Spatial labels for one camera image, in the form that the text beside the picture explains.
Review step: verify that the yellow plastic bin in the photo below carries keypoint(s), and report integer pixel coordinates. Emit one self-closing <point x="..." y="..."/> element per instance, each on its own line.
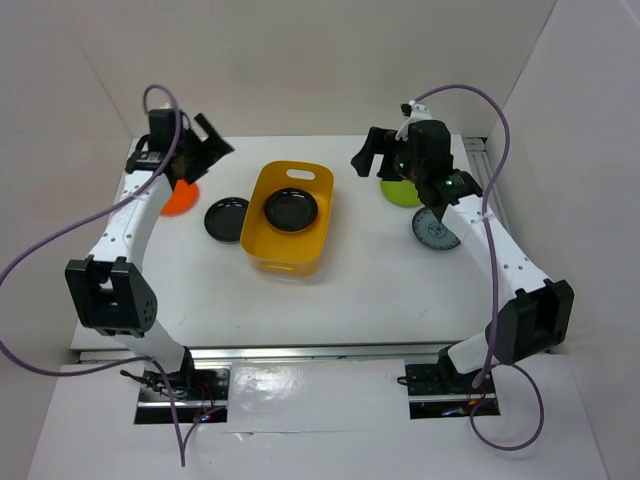
<point x="273" y="250"/>

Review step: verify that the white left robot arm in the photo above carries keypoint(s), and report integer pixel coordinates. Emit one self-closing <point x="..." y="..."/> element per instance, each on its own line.
<point x="108" y="289"/>

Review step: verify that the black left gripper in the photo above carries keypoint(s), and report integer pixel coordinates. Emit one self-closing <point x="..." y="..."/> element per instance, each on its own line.
<point x="209" y="156"/>

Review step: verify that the aluminium rail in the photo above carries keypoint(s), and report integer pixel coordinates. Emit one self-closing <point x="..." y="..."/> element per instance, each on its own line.
<point x="481" y="170"/>
<point x="310" y="352"/>

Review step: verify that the orange plate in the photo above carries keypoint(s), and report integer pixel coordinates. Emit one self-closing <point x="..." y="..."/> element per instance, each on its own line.
<point x="182" y="199"/>

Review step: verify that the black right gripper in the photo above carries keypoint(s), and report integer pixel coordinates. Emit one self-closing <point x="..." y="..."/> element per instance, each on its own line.
<point x="378" y="142"/>

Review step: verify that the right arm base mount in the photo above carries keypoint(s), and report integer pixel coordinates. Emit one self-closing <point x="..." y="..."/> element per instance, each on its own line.
<point x="438" y="390"/>

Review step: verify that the black plate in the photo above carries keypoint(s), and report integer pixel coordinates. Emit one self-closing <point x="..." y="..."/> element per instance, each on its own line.
<point x="224" y="219"/>
<point x="290" y="210"/>

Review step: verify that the blue patterned plate right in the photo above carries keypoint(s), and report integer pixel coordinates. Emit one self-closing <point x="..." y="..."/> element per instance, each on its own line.
<point x="432" y="233"/>

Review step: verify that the aluminium rail front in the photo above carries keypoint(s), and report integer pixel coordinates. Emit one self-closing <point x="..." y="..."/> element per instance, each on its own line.
<point x="310" y="352"/>

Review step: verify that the aluminium rail right side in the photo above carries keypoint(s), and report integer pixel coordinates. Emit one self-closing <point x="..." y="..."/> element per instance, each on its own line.
<point x="481" y="170"/>

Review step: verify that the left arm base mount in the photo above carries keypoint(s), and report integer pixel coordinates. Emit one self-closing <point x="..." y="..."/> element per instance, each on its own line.
<point x="205" y="398"/>

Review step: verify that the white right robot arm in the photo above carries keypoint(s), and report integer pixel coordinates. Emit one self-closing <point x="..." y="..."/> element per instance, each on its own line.
<point x="530" y="311"/>

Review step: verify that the green plate right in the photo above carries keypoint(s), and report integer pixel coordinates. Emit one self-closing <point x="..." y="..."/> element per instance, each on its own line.
<point x="400" y="193"/>

